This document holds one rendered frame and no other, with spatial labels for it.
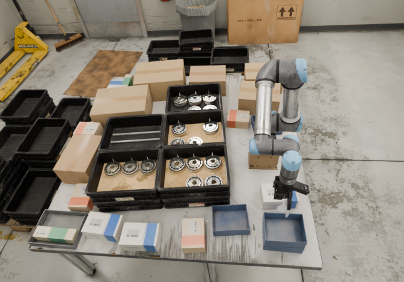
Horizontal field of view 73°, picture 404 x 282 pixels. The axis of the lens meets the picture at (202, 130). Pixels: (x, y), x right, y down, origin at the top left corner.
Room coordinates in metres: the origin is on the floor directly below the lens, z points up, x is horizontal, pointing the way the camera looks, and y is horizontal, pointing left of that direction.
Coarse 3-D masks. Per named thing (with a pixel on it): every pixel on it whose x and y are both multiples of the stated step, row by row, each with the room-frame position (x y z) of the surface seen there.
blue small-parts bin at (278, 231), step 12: (264, 216) 0.62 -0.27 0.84; (276, 216) 0.63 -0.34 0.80; (288, 216) 0.62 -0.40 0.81; (300, 216) 0.61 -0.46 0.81; (264, 228) 0.56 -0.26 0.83; (276, 228) 0.57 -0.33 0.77; (288, 228) 0.57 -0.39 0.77; (300, 228) 0.56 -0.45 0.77; (264, 240) 0.52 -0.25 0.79; (276, 240) 0.51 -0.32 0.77; (288, 240) 0.51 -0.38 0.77; (300, 240) 0.50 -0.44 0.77
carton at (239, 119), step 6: (228, 114) 1.46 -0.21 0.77; (234, 114) 1.46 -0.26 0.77; (240, 114) 1.45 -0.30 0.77; (246, 114) 1.44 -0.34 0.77; (228, 120) 1.40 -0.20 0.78; (234, 120) 1.39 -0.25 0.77; (240, 120) 1.39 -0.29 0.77; (246, 120) 1.38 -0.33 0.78; (228, 126) 1.40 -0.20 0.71; (234, 126) 1.39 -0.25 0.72; (240, 126) 1.38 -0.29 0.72; (246, 126) 1.37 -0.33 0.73
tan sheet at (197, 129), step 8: (192, 128) 1.31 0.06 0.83; (200, 128) 1.30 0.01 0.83; (168, 136) 1.26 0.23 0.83; (176, 136) 1.25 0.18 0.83; (184, 136) 1.24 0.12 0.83; (192, 136) 1.23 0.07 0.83; (200, 136) 1.23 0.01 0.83; (208, 136) 1.22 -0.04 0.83; (216, 136) 1.21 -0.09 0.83; (168, 144) 1.19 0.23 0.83
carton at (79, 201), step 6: (78, 186) 0.97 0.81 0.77; (84, 186) 0.97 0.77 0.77; (78, 192) 0.93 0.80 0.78; (84, 192) 0.92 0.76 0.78; (72, 198) 0.89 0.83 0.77; (78, 198) 0.89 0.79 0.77; (84, 198) 0.88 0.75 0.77; (72, 204) 0.85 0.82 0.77; (78, 204) 0.85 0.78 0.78; (84, 204) 0.84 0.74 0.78; (90, 204) 0.86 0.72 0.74; (72, 210) 0.84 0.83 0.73; (78, 210) 0.83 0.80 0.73; (84, 210) 0.83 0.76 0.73; (90, 210) 0.83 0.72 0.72
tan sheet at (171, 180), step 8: (168, 160) 1.06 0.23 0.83; (184, 160) 1.05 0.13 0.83; (224, 160) 1.01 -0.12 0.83; (168, 168) 0.99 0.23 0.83; (224, 168) 0.95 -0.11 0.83; (168, 176) 0.94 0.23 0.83; (176, 176) 0.93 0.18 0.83; (184, 176) 0.93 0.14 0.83; (200, 176) 0.91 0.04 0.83; (208, 176) 0.91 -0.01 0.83; (224, 176) 0.89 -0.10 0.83; (168, 184) 0.88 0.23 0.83; (176, 184) 0.88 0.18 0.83; (184, 184) 0.87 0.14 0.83; (224, 184) 0.84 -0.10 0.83
